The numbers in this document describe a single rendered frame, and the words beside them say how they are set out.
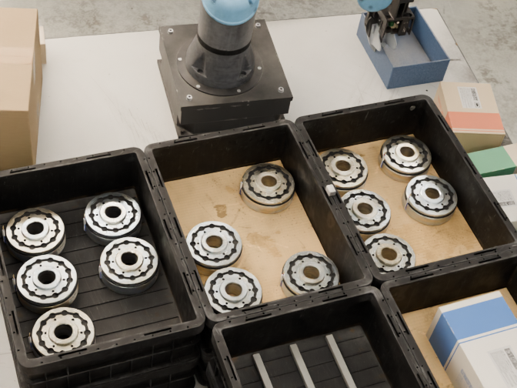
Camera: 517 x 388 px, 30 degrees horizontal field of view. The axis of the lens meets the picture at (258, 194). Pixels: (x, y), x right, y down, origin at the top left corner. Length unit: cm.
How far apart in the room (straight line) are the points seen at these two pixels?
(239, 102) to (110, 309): 60
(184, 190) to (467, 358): 62
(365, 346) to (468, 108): 73
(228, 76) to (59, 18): 149
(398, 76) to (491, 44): 141
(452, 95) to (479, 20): 155
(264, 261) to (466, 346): 40
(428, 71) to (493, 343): 87
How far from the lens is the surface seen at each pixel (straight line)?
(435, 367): 171
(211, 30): 201
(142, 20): 348
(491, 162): 215
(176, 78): 210
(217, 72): 206
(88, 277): 173
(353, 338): 170
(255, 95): 209
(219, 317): 157
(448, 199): 190
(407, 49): 244
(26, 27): 207
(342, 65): 235
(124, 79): 224
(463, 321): 167
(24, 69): 197
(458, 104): 223
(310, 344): 168
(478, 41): 368
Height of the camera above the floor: 225
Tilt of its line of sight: 50 degrees down
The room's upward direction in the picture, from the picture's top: 10 degrees clockwise
